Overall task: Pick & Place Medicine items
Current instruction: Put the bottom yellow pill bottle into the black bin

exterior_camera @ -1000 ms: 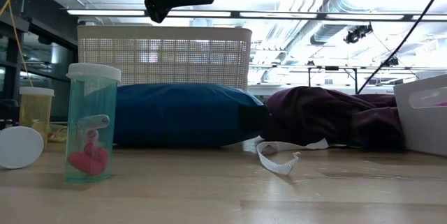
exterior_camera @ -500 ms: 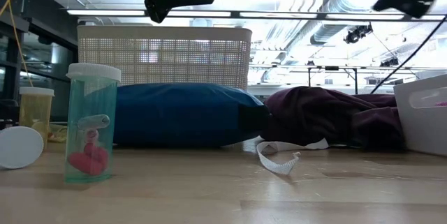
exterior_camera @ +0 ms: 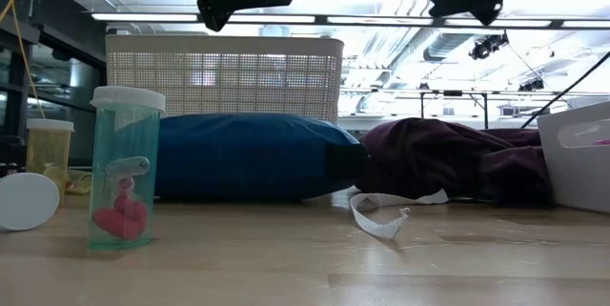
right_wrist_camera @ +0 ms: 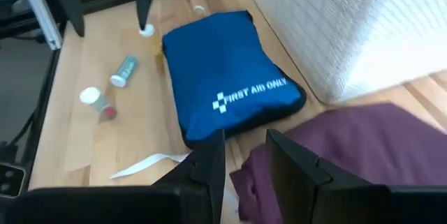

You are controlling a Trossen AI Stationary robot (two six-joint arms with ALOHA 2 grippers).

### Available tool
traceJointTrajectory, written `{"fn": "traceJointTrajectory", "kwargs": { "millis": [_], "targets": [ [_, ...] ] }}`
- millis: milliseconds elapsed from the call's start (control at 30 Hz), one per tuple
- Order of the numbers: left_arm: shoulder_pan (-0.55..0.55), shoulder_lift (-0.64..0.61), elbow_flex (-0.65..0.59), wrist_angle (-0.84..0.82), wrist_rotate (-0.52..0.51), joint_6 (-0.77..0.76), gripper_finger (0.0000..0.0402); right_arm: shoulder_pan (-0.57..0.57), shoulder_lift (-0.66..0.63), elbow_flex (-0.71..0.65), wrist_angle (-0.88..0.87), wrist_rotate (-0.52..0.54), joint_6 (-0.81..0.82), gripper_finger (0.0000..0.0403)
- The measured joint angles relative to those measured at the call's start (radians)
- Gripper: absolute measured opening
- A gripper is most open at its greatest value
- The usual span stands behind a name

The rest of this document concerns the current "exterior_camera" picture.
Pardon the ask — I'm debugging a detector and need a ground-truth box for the purple cloth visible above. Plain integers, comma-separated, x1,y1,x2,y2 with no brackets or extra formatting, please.
355,116,557,208

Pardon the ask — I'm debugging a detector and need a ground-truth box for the folding table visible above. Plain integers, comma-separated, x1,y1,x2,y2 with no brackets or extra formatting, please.
417,88,490,130

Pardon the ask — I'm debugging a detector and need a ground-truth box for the white webbing strap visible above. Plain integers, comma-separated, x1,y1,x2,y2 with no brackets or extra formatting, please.
349,188,450,240

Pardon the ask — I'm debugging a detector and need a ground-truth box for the dark glass partition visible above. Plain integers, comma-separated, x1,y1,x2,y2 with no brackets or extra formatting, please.
0,0,107,178

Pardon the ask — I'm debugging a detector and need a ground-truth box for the white plastic bin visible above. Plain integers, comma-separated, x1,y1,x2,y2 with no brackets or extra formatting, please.
537,100,610,215

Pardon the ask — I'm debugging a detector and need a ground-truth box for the black overhead camera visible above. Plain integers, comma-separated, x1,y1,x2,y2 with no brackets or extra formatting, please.
469,31,510,62

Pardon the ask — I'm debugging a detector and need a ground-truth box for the amber pill bottle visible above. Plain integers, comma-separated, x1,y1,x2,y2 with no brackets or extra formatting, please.
25,117,75,202

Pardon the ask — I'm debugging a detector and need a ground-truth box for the overhead light bar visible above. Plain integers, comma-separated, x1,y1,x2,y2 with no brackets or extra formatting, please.
90,11,610,30

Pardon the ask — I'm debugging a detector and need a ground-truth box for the thin black hanging cable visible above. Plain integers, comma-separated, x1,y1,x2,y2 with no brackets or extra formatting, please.
520,51,610,130

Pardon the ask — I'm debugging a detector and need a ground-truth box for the yellow cable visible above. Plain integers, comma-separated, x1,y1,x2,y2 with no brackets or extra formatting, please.
0,0,47,121

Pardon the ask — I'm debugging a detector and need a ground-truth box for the blue first aid bag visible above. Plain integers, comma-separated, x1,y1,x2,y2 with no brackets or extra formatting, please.
152,112,371,202

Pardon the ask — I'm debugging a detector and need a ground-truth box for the white plastic laundry basket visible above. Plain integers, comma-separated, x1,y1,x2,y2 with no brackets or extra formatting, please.
104,33,345,133

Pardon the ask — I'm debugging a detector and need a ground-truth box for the teal bottle with red heart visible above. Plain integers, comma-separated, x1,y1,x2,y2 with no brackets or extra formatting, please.
89,85,167,252

